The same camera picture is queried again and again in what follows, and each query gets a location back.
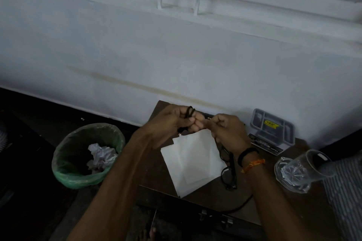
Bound person's left hand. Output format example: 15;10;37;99
138;104;204;151

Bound person's right hand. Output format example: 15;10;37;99
202;113;252;156

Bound black eyeglasses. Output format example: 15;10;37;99
219;146;238;192

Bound black cable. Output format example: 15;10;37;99
176;105;254;214

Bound black eyeglasses case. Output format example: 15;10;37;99
195;111;224;121

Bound grey plastic organizer box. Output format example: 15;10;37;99
247;108;296;156

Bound white paper sheet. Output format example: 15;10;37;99
160;129;227;199

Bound clear glass ashtray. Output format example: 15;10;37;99
273;156;311;194

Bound large white paper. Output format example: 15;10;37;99
86;143;118;172

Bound clear drinking glass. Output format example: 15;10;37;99
282;149;337;186

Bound person's right forearm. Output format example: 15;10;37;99
240;153;323;241

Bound person's left forearm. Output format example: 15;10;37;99
66;136;159;241

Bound brown bedside table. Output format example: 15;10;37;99
135;100;340;241

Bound black wristband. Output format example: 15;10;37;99
237;147;260;168

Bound trash bin with green liner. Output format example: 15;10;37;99
51;123;126;190

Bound striped mattress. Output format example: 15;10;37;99
322;156;362;241

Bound orange thread bracelet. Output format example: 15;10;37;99
241;158;266;174

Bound dark wooden bed frame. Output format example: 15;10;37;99
319;128;362;154

